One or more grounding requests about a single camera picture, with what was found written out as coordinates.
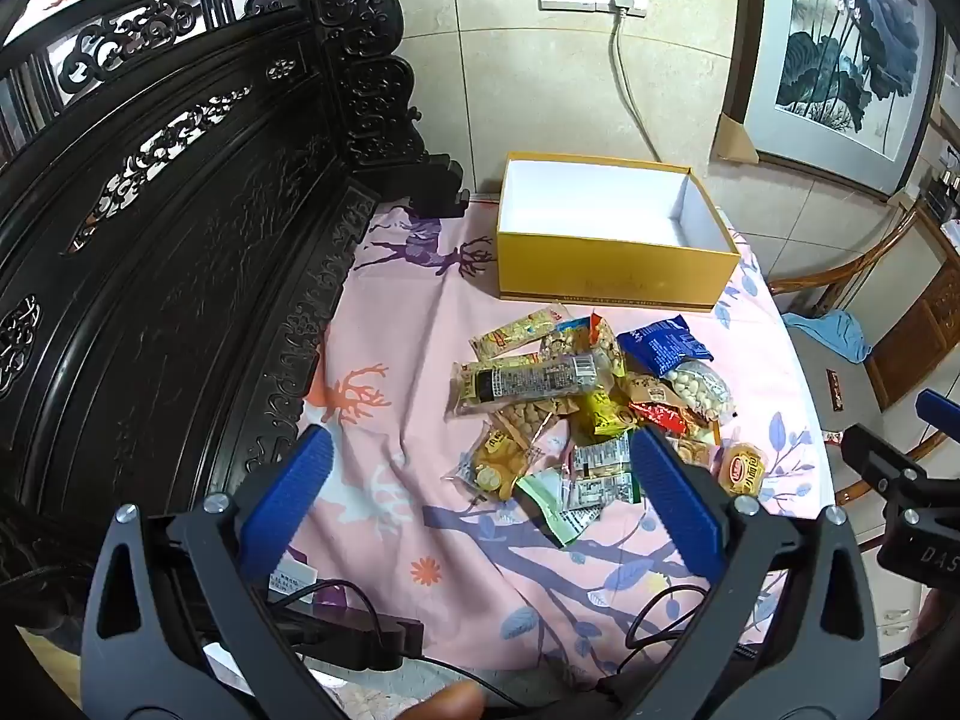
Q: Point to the red white small packet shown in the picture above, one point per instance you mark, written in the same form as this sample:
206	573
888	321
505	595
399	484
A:
832	436

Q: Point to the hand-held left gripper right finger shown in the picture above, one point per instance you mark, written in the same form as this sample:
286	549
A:
679	499

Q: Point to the white labelled charger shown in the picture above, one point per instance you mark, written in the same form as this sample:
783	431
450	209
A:
292	574

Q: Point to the clear cake packet brown label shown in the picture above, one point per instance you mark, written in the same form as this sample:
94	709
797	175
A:
491	465

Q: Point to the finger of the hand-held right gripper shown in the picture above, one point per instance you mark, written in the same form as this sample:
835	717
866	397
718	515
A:
939	409
874	457

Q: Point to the framed lotus painting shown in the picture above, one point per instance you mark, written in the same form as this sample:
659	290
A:
840	52

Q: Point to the dark red small packet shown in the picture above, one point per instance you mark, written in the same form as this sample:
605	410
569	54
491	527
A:
835	390

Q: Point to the yellow bread packet red label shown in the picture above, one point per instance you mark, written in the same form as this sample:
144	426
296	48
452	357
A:
742	469

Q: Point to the brown snack packet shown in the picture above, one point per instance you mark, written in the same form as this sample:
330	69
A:
645	390

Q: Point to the person's left hand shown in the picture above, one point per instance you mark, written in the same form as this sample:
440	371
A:
442	703

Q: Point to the yellow cardboard box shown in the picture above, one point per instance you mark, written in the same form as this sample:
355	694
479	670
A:
600	270

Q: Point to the cardboard corner protector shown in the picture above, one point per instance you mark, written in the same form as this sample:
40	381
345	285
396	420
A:
735	139

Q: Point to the long yellow print snack packet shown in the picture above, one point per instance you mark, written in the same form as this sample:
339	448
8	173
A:
517	334

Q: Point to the clear packet white round candies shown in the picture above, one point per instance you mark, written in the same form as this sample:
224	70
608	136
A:
701	390

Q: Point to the long dark label snack packet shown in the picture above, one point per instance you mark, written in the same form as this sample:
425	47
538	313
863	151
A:
525	382

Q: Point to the clear peanut packet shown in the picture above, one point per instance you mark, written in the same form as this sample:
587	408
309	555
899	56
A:
521	420

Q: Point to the blue snack packet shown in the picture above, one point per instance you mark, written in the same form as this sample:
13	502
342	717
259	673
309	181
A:
664	345

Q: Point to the red snack packet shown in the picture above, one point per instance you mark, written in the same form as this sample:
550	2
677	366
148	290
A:
660	416

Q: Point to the white grey label packet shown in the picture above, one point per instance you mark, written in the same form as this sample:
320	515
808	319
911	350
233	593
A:
600	457
592	495

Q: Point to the wooden chair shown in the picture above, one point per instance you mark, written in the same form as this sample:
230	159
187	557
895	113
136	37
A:
847	270

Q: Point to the green white snack packet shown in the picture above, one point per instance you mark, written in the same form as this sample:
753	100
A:
551	506

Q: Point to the small clear cake packet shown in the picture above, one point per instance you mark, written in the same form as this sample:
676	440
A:
694	451

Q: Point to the nut packet orange blue top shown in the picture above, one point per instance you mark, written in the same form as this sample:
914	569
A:
570	345

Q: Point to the blue cloth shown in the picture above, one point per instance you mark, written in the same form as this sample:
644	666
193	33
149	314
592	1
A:
829	334

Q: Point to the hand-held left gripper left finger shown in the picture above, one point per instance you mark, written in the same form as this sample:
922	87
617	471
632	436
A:
289	495

